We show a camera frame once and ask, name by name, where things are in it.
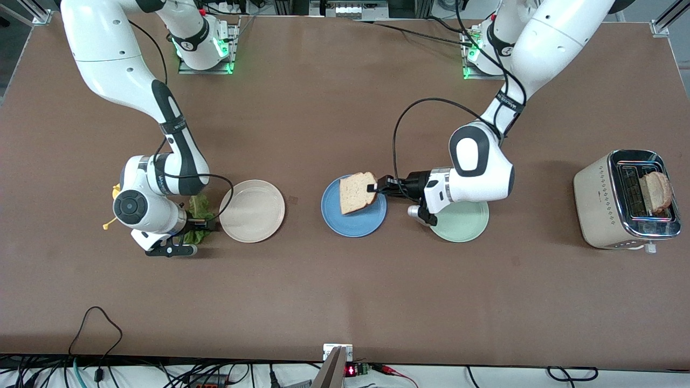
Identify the green lettuce leaf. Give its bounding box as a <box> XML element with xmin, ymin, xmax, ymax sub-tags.
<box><xmin>182</xmin><ymin>194</ymin><xmax>218</xmax><ymax>246</ymax></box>

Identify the toasted bread slice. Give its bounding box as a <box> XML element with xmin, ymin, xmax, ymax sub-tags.
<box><xmin>641</xmin><ymin>171</ymin><xmax>674</xmax><ymax>215</ymax></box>
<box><xmin>339</xmin><ymin>172</ymin><xmax>378</xmax><ymax>216</ymax></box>

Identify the yellow mustard squeeze bottle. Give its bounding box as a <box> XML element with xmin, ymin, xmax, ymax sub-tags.
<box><xmin>102</xmin><ymin>183</ymin><xmax>124</xmax><ymax>231</ymax></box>

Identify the light green round plate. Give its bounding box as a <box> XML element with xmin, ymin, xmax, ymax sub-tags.
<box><xmin>429</xmin><ymin>200</ymin><xmax>490</xmax><ymax>243</ymax></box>

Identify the blue round plate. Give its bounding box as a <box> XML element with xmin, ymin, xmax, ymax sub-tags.
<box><xmin>321</xmin><ymin>174</ymin><xmax>388</xmax><ymax>238</ymax></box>

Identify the beige round plate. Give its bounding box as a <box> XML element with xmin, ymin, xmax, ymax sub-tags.
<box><xmin>219</xmin><ymin>179</ymin><xmax>286</xmax><ymax>244</ymax></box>

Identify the cream chrome toaster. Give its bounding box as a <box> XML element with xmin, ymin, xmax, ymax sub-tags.
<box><xmin>573</xmin><ymin>149</ymin><xmax>682</xmax><ymax>254</ymax></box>

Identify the white power strip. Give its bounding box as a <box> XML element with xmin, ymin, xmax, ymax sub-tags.
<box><xmin>333</xmin><ymin>3</ymin><xmax>374</xmax><ymax>18</ymax></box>

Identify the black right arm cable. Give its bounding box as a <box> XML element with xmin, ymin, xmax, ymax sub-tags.
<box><xmin>127</xmin><ymin>19</ymin><xmax>236</xmax><ymax>225</ymax></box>

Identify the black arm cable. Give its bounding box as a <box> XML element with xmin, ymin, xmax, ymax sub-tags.
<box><xmin>127</xmin><ymin>19</ymin><xmax>236</xmax><ymax>225</ymax></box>
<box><xmin>392</xmin><ymin>0</ymin><xmax>528</xmax><ymax>187</ymax></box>

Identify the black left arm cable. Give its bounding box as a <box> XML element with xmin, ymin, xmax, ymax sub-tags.
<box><xmin>392</xmin><ymin>0</ymin><xmax>528</xmax><ymax>187</ymax></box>

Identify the thin black looped cable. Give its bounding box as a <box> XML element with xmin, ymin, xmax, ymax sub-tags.
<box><xmin>67</xmin><ymin>306</ymin><xmax>124</xmax><ymax>373</ymax></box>

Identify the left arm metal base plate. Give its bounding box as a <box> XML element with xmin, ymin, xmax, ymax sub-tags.
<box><xmin>462</xmin><ymin>27</ymin><xmax>521</xmax><ymax>81</ymax></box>

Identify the black cable across table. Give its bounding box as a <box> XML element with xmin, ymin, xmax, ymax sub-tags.
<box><xmin>353</xmin><ymin>16</ymin><xmax>478</xmax><ymax>49</ymax></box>

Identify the white camera mounting bracket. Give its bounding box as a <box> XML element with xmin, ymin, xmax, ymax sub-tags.
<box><xmin>323</xmin><ymin>343</ymin><xmax>354</xmax><ymax>362</ymax></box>

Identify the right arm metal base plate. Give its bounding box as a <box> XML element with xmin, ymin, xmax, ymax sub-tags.
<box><xmin>178</xmin><ymin>16</ymin><xmax>239</xmax><ymax>75</ymax></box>

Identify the grey metal camera bar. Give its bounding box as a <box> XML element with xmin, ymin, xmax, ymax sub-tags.
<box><xmin>311</xmin><ymin>347</ymin><xmax>348</xmax><ymax>388</ymax></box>

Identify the black coiled cable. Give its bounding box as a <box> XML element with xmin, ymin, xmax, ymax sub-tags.
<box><xmin>547</xmin><ymin>366</ymin><xmax>599</xmax><ymax>383</ymax></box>

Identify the aluminium frame corner profile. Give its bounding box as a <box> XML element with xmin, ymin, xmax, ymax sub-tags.
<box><xmin>22</xmin><ymin>0</ymin><xmax>52</xmax><ymax>25</ymax></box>
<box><xmin>649</xmin><ymin>0</ymin><xmax>690</xmax><ymax>38</ymax></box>

